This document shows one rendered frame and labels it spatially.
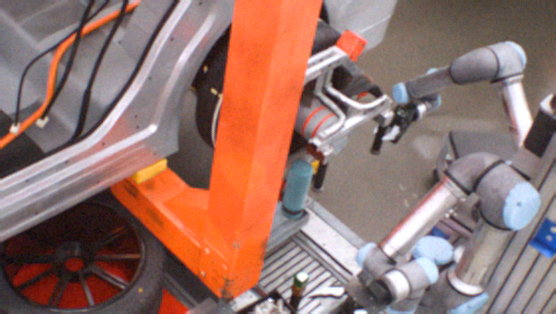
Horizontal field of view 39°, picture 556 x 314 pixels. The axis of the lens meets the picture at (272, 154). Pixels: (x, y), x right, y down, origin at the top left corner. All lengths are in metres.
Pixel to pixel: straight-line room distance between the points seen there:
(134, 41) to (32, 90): 0.46
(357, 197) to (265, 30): 2.10
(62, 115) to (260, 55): 1.12
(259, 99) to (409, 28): 3.24
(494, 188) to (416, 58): 2.99
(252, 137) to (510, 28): 3.63
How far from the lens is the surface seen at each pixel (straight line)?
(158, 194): 2.91
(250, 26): 2.07
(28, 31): 3.10
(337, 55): 2.94
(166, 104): 2.76
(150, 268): 2.91
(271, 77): 2.09
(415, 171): 4.26
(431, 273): 2.13
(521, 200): 2.10
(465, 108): 4.78
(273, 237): 3.51
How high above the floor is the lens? 2.81
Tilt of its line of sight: 43 degrees down
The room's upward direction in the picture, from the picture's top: 12 degrees clockwise
